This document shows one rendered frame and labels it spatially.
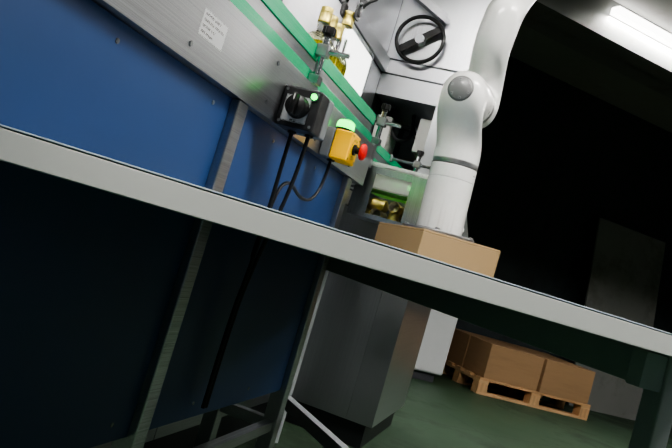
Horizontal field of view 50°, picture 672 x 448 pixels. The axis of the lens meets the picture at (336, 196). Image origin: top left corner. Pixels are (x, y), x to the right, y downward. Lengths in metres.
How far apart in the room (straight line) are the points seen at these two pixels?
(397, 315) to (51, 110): 2.17
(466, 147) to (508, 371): 4.07
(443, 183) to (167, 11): 1.01
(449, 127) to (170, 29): 0.99
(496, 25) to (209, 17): 1.00
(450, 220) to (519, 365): 4.07
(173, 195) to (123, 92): 0.23
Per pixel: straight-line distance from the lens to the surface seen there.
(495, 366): 5.72
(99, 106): 0.96
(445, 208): 1.82
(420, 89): 3.01
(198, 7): 1.08
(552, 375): 6.00
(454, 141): 1.84
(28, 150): 0.79
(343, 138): 1.63
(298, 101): 1.35
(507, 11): 1.95
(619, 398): 7.39
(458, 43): 3.05
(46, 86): 0.88
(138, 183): 0.80
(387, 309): 2.89
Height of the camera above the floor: 0.72
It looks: 4 degrees up
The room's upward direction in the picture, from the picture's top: 17 degrees clockwise
